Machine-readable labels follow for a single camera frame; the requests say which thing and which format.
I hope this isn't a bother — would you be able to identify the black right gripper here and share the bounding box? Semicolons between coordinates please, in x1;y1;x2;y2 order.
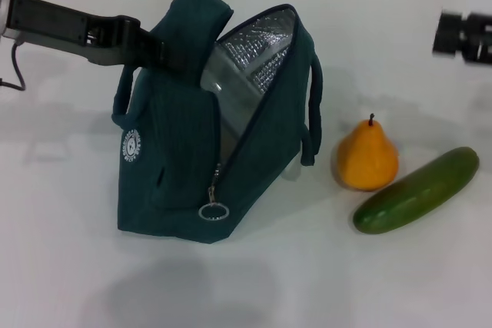
431;8;492;65

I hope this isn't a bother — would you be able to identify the green cucumber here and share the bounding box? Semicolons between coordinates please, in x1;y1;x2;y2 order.
352;145;481;235

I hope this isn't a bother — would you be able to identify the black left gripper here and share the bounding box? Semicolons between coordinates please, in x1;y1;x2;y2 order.
7;0;194;72

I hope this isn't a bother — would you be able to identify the left arm grey cable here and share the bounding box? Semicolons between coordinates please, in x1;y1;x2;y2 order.
0;41;28;91

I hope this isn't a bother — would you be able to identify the orange pear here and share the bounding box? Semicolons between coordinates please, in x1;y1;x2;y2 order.
335;112;400;192

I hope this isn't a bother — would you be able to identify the teal insulated lunch bag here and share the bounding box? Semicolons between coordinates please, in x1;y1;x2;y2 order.
111;0;324;246

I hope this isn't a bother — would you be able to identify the clear blue-rimmed lunch box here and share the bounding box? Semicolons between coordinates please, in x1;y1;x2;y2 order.
199;41;271;145

